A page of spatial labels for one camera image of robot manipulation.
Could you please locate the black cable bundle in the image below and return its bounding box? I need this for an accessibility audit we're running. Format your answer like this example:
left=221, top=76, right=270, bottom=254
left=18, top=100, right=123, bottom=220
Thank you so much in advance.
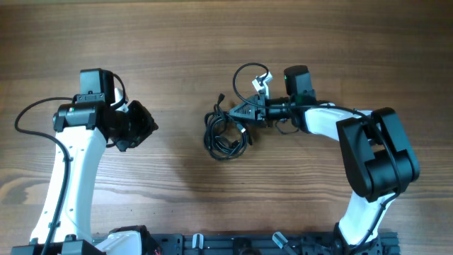
left=202, top=93, right=254, bottom=162

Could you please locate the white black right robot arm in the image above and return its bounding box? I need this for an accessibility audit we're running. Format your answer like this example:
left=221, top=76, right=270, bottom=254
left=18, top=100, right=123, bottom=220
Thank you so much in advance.
left=229, top=65, right=420, bottom=254

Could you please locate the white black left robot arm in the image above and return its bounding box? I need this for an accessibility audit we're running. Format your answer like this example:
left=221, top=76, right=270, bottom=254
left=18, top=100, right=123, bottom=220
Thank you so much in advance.
left=11, top=68, right=161, bottom=254

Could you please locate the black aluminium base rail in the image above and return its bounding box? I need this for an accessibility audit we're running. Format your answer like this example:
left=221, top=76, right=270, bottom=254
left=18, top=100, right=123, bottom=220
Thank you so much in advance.
left=91, top=232, right=401, bottom=255

